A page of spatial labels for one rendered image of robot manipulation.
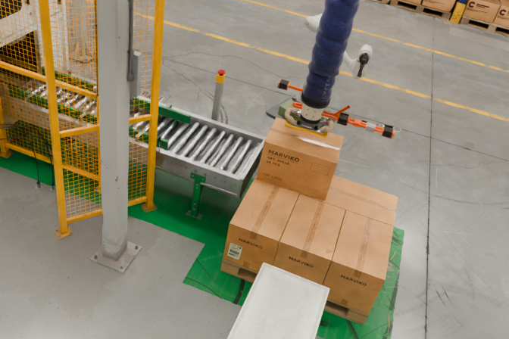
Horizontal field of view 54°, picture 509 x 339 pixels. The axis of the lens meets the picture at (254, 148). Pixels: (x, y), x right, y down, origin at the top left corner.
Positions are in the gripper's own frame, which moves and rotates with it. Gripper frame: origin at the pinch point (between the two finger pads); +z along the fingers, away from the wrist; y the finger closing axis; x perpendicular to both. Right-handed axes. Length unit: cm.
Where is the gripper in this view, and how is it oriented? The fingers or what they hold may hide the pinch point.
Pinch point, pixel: (361, 68)
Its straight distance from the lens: 401.8
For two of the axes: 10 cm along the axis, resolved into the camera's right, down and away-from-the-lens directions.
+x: -9.5, -2.9, 1.4
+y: -1.6, 7.9, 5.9
